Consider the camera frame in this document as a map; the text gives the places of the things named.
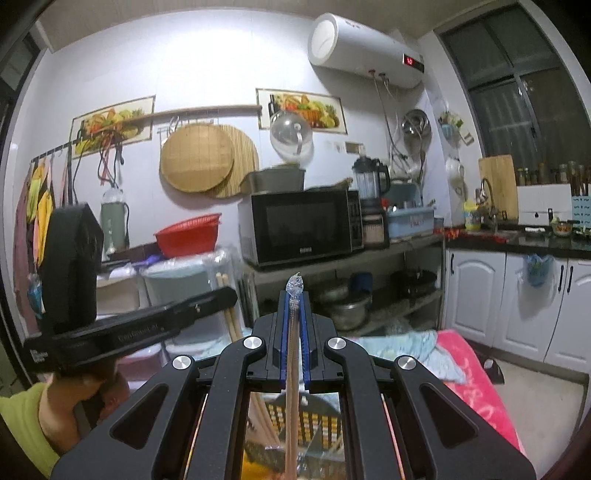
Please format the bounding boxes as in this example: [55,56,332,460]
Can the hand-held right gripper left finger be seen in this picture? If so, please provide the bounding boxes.
[50,291,293,480]

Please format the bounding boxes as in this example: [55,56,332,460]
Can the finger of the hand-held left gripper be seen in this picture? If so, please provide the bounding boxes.
[156,285,239,330]

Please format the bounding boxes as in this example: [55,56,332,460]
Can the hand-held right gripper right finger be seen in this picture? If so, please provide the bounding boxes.
[294,291,539,480]

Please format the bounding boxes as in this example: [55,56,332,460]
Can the wooden chopstick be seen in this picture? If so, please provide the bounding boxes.
[277,271,307,480]

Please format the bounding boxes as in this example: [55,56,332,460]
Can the dark green utensil holder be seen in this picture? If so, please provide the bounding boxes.
[248,391,348,480]

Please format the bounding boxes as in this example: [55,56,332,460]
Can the person's left hand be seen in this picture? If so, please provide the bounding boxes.
[38,368,131,456]

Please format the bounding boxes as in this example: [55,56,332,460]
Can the wooden rolling pins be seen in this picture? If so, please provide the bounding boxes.
[214,271,244,345]

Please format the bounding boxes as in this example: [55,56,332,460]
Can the pale blue plastic drawer unit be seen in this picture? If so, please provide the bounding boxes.
[139,249,237,365]

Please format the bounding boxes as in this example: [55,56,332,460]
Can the steel pot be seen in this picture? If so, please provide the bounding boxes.
[329,294,373,332]

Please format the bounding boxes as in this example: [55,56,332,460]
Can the green insulated bottle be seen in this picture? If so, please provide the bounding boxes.
[100,186,130,253]

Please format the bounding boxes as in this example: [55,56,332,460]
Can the red plastic basin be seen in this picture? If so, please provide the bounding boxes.
[153,213,223,260]

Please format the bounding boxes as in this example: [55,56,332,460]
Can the hanging yellow cloths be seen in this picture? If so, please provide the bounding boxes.
[24,161,55,241]

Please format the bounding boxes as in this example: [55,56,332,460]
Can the grey metal shelf rack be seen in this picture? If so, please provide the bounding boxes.
[239,232,447,339]

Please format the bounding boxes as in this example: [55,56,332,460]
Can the light blue printed cloth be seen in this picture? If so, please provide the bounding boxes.
[350,329,468,387]

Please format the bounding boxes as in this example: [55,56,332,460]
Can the black microwave oven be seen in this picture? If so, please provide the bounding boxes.
[237,188,366,269]

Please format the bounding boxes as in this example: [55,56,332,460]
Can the black wok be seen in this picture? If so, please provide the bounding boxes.
[392,269,438,297]

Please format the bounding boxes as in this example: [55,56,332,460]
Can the grey container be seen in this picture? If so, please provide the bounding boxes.
[239,165,307,195]

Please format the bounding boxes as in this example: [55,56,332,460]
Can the round bamboo mat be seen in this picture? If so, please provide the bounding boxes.
[204,123,260,200]
[160,125,236,193]

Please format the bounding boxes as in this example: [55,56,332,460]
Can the light blue dish rack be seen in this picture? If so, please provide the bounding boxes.
[385,181,438,241]

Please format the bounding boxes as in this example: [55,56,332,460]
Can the black blender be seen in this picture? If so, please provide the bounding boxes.
[352,155,392,251]

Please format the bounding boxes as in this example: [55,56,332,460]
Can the pink printed blanket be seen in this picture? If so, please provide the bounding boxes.
[187,329,528,480]

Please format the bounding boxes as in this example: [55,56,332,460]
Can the white kitchen cabinets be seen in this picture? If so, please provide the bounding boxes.
[442,246,591,376]

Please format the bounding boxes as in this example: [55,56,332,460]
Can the glass pot lid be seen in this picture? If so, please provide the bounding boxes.
[270,109,315,163]

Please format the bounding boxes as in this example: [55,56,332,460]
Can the long wooden rod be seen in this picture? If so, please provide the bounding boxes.
[119,104,264,126]

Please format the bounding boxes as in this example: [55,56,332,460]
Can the yellow jar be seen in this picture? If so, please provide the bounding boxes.
[464,200,483,232]

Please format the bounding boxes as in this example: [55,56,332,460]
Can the hanging white mug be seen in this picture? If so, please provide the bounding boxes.
[444,156,465,195]

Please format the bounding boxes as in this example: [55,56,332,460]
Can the metal sink faucet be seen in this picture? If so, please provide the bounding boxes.
[477,177,498,232]

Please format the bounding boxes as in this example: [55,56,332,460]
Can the hanging steel bowl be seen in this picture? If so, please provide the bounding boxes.
[400,109,433,149]

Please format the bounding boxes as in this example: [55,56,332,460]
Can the blue plastic bag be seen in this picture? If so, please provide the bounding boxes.
[523,252,556,288]

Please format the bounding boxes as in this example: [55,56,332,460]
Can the wooden cutting board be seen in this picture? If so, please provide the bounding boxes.
[477,154,520,221]

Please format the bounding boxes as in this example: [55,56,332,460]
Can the white water heater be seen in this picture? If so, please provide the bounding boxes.
[307,12,426,89]

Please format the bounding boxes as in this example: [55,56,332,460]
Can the light blue knife holder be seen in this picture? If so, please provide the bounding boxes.
[571,193,591,225]

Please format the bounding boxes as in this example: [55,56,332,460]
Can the dark framed window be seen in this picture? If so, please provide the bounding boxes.
[435,0,591,186]

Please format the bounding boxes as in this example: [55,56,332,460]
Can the fruit wall poster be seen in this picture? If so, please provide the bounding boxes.
[69,95,156,156]
[256,88,348,136]

